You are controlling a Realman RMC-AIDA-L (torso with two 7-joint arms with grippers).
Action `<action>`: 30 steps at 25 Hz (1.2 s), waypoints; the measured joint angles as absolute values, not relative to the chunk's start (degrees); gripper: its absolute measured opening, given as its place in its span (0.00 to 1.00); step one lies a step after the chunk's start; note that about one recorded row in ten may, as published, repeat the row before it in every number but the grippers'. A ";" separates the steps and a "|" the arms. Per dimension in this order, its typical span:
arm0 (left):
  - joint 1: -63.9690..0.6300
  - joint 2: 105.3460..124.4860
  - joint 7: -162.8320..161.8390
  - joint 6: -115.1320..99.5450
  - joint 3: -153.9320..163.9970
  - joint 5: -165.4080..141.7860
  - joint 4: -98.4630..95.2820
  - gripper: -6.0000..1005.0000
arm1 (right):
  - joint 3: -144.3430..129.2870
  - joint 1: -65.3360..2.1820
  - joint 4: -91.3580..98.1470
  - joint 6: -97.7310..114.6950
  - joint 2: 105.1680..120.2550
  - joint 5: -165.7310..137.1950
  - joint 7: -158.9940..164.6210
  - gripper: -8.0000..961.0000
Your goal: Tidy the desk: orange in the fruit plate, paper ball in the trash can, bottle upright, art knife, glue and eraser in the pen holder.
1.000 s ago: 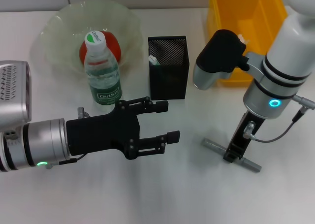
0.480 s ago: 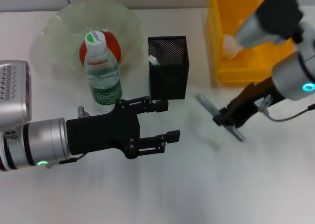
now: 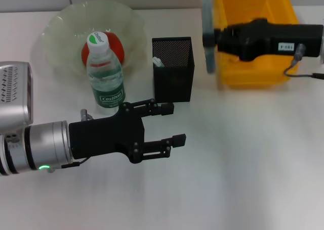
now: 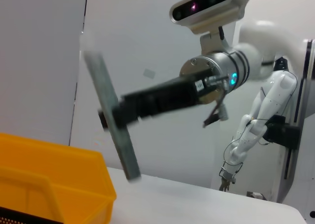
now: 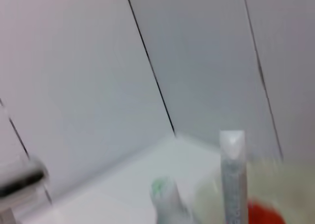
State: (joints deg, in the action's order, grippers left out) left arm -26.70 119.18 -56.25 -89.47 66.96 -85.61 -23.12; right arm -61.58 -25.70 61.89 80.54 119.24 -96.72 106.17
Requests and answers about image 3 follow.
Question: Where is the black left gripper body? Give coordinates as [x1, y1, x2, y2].
[68, 102, 145, 164]

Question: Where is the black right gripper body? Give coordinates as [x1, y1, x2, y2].
[227, 19, 324, 62]

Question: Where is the grey marker pen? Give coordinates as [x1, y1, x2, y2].
[201, 0, 218, 74]

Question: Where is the clear green-label water bottle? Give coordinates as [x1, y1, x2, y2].
[86, 30, 127, 115]

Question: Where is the red-orange orange fruit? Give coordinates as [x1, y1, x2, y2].
[81, 31, 125, 69]

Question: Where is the black mesh pen holder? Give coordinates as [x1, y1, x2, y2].
[151, 36, 195, 104]

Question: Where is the pale green glass fruit plate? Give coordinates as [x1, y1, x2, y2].
[42, 0, 149, 76]

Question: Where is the yellow plastic bin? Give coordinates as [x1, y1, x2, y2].
[214, 0, 300, 89]

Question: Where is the left gripper grey cable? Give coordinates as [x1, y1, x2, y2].
[48, 109, 95, 174]

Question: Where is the gripper grey cable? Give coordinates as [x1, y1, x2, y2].
[48, 109, 95, 174]
[283, 44, 324, 79]

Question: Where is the right gripper grey cable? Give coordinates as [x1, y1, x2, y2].
[283, 44, 324, 79]

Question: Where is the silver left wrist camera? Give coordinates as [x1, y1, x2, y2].
[0, 61, 34, 134]

